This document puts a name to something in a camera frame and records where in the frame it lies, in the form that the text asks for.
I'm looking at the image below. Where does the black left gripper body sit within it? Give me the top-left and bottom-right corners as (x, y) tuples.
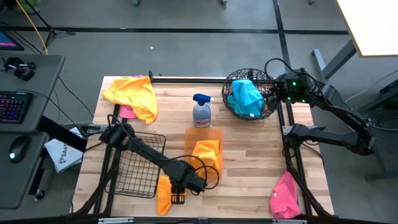
(169, 172), (207, 195)

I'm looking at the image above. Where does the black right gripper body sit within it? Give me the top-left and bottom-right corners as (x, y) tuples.
(267, 80), (286, 106)

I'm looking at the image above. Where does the pink microfiber towel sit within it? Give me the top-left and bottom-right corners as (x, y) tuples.
(119, 74), (144, 120)
(269, 170), (302, 220)

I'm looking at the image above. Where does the large yellow microfiber towel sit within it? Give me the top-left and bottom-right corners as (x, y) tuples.
(102, 75), (159, 124)

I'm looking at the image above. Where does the black round woven basket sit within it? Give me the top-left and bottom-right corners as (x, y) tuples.
(221, 68), (280, 121)

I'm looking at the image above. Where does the grey table leg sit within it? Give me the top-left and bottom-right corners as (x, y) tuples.
(311, 40), (358, 108)

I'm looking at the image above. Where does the translucent orange plastic bin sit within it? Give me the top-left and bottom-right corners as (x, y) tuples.
(183, 126), (224, 182)

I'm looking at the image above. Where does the spray bottle with blue trigger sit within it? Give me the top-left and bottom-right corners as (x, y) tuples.
(192, 93), (215, 129)

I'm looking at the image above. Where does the white table top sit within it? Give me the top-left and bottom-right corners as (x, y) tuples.
(336, 0), (398, 58)

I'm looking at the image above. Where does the dark grey workbench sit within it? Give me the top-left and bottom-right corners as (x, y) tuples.
(345, 70), (398, 182)

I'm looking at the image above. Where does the black desk support beam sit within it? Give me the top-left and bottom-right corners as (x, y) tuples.
(36, 115), (88, 152)

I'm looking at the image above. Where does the grey desk top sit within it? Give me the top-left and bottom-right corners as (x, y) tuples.
(0, 54), (67, 134)
(0, 132), (43, 210)

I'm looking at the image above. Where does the black computer mouse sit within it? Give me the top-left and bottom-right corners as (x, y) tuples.
(8, 136), (32, 164)

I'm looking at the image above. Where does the backlit black keyboard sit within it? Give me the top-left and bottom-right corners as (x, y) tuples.
(0, 90), (34, 124)

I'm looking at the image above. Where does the black tripod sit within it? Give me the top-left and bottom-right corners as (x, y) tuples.
(23, 0), (76, 48)

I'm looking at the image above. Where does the computer monitor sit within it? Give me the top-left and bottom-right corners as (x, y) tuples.
(0, 28), (25, 52)

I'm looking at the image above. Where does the green object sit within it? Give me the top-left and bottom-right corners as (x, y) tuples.
(17, 0), (41, 13)

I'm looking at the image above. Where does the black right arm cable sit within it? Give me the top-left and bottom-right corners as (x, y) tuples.
(264, 57), (315, 94)

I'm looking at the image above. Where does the black rectangular wire basket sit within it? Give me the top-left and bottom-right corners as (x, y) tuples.
(104, 131), (167, 199)

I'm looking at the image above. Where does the silver metal bracket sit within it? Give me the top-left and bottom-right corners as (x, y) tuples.
(272, 218), (307, 224)
(98, 217), (135, 224)

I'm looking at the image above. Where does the white cable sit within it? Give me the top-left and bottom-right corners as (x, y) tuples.
(344, 70), (398, 103)

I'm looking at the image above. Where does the black aluminium table frame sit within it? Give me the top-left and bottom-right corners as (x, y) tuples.
(71, 70), (335, 218)

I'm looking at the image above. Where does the black floor cable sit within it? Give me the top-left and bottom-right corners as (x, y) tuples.
(58, 76), (96, 119)

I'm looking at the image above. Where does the black clamp mount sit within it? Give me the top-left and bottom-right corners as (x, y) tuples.
(2, 57), (37, 82)

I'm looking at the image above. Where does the yellow cable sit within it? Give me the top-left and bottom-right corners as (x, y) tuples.
(15, 0), (49, 55)

